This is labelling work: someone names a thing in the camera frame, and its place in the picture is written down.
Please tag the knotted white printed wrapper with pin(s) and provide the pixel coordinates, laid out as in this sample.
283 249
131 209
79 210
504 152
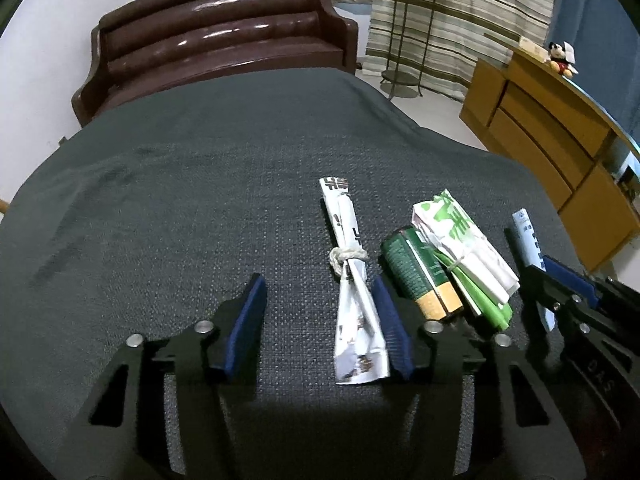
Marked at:
350 310

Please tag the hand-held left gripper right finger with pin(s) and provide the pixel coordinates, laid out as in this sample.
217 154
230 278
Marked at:
392 330

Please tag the wooden cabinet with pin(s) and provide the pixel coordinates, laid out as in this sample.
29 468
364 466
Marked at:
540 125

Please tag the striped curtain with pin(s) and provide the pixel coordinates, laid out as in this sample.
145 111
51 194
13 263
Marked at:
475 20

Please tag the green white folded packet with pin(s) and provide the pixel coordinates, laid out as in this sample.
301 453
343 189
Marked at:
465 240

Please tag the dark grey tablecloth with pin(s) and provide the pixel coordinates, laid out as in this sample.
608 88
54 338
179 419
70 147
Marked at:
200 200

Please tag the brown leather sofa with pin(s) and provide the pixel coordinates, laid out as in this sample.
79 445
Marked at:
210 35

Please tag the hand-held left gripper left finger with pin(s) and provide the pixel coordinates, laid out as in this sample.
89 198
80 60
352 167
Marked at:
245 330

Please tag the white blue tube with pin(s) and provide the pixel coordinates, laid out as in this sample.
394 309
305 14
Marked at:
525 232

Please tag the green yellow carton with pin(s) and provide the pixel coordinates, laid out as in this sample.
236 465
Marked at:
415 270

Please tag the blue curtain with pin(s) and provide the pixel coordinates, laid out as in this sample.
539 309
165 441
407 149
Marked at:
595 10

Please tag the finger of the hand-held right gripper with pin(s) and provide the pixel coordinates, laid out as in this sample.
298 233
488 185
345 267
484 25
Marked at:
570 277
545 287

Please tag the metal plant stand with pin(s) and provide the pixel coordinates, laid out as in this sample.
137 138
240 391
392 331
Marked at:
400 78

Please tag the plush mouse toy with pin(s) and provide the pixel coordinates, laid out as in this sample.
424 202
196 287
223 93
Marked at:
557 57

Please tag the small cream box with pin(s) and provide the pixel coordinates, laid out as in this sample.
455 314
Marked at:
531 49

